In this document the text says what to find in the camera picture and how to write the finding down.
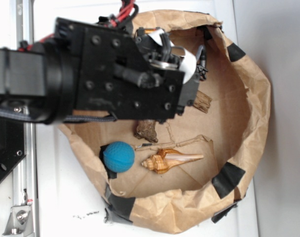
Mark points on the blue foam ball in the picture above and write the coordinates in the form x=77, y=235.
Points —
x=119, y=157

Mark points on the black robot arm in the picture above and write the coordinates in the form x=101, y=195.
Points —
x=37, y=83

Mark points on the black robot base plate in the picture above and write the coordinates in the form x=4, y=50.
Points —
x=12, y=146

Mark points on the metal corner bracket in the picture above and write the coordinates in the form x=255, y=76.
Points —
x=19, y=223

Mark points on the brown rock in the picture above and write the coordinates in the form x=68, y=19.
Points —
x=145, y=129

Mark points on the orange conch seashell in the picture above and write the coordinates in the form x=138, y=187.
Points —
x=165, y=159

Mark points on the brown paper bag bin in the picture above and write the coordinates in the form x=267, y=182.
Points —
x=231, y=136

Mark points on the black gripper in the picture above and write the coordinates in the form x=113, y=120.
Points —
x=138, y=77

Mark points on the brown wood piece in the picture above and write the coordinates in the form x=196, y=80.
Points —
x=202, y=102

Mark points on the aluminium frame rail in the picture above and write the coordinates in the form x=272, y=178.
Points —
x=24, y=175

